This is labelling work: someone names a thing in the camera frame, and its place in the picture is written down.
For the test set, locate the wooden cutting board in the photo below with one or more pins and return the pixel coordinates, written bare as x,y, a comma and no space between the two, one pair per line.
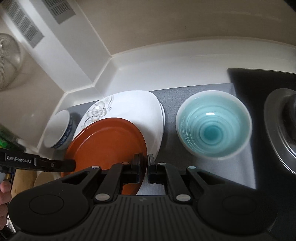
23,180

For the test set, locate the left hand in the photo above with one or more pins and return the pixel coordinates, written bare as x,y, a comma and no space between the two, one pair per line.
5,197

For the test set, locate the teal glazed ceramic bowl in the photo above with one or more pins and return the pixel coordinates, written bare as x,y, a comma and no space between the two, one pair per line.
213,125

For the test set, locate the black spice rack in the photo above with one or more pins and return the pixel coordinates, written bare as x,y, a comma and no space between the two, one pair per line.
11,138

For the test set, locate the red-brown round plate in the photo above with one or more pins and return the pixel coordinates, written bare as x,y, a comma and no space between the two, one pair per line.
105,143

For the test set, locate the metal mesh strainer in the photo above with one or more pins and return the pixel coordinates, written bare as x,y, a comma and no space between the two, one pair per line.
11,59

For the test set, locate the small white floral plate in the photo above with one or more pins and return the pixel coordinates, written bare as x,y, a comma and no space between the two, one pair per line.
139,107

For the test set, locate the large white floral plate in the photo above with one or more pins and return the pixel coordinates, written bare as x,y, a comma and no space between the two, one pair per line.
163,115

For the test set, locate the black gas stove top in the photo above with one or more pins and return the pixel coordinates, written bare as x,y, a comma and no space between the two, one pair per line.
252,87

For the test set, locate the grey wall vent right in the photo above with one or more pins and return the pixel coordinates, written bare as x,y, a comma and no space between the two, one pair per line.
59,9

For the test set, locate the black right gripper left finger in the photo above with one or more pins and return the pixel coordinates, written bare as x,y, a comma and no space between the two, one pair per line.
119,175

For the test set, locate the white bowl blue rim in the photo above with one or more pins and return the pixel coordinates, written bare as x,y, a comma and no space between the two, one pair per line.
59,131

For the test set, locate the grey wall vent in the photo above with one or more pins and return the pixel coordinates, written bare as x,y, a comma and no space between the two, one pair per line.
59,9
23,22

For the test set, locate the left gas burner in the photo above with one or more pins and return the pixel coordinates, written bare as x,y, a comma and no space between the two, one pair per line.
279,120

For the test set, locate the grey wall vent left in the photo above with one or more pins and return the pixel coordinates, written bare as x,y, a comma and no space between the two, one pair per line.
23,22

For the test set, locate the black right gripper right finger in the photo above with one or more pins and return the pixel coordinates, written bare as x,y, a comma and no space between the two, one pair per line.
168,176

